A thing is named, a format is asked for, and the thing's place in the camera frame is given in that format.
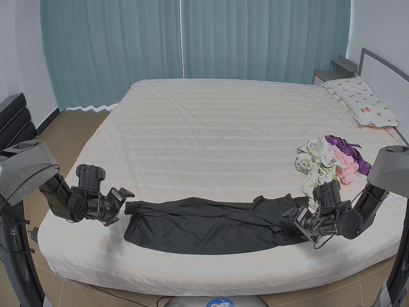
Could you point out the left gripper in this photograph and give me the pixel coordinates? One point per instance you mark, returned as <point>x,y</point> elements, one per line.
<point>110,208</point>

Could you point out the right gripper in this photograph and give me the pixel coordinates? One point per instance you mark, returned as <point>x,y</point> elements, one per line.
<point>302,216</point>

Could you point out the black T-shirt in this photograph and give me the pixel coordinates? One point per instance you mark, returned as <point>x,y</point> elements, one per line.
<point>207,225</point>

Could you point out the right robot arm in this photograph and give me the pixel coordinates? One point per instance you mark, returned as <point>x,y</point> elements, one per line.
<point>389,168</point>

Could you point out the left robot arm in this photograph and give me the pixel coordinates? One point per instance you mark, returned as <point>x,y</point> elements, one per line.
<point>28,168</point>

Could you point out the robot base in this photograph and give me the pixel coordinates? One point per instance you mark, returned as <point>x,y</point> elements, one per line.
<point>217,302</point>

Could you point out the bed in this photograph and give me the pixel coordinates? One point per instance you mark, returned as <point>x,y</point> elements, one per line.
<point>207,133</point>

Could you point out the white printed pyjama top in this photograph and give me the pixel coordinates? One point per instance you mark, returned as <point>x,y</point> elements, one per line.
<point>314,158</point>

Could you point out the pink garment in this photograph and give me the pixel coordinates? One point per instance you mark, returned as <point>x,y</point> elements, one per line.
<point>346,168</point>

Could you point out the purple garment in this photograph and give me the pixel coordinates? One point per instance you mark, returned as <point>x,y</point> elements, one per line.
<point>354,155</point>

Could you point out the black power adapter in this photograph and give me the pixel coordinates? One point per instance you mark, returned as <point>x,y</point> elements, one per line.
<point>34,234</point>

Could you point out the white printed pillow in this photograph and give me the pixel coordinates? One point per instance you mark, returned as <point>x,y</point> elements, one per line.
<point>361,102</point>

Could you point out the black chest of drawers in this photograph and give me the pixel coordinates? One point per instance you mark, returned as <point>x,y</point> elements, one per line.
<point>14,120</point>

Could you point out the grey bedside table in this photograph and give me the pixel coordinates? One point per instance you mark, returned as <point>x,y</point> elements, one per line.
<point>332,75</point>

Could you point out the blue-green curtain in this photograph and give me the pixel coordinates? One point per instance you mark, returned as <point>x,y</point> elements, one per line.
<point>111,43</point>
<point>262,27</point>

